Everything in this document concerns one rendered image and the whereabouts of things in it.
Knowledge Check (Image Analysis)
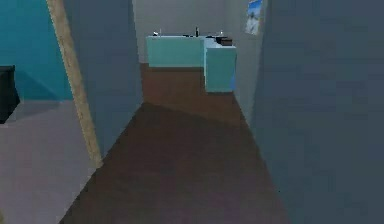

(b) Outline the tan wooden door frame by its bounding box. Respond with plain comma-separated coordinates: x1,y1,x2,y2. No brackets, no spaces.
45,0,104,169

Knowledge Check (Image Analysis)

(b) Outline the black cabinet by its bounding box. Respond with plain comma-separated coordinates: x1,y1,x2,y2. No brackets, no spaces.
0,65,21,125

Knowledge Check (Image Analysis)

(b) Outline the dark toaster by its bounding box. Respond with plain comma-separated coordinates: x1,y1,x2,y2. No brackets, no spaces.
215,36,234,47

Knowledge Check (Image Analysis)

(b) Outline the teal kitchen counter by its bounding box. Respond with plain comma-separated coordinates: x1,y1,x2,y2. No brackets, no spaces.
145,34,238,94

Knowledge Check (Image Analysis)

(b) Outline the blue framed wall picture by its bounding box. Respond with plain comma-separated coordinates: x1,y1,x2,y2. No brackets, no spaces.
245,0,264,36

